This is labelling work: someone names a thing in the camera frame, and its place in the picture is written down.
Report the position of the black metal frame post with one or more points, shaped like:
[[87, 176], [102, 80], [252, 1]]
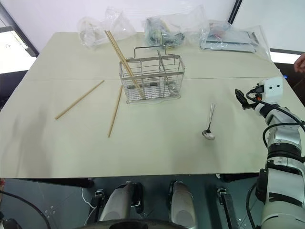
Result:
[[234, 10], [20, 28]]

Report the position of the bystander bare hand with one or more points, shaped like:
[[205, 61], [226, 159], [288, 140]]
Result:
[[300, 63]]

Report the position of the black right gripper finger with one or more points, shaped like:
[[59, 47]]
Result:
[[240, 95], [246, 106]]

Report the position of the grey rounded robot leg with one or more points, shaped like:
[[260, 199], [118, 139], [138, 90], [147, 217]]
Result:
[[182, 202], [119, 202]]

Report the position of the clear bag with grey sheets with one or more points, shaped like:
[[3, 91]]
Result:
[[228, 40]]

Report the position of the crumpled clear plastic bag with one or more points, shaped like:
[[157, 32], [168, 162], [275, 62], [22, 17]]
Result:
[[91, 33]]

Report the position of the metal spoon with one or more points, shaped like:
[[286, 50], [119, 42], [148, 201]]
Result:
[[209, 134]]

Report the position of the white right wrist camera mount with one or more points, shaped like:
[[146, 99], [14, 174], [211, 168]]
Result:
[[272, 87]]

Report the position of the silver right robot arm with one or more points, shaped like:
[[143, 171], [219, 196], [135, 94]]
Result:
[[284, 138]]

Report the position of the wooden chopstick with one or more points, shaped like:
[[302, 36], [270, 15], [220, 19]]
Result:
[[118, 47], [115, 111], [114, 46], [79, 99]]

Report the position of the black floor bracket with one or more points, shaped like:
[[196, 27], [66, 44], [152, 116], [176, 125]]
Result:
[[98, 194], [226, 205]]

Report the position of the clear bag with dark parts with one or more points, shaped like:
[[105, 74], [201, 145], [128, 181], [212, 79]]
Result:
[[164, 31]]

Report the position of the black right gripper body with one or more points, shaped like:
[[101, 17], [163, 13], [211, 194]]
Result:
[[255, 96]]

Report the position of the black round robot waist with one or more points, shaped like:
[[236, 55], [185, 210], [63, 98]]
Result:
[[126, 224]]

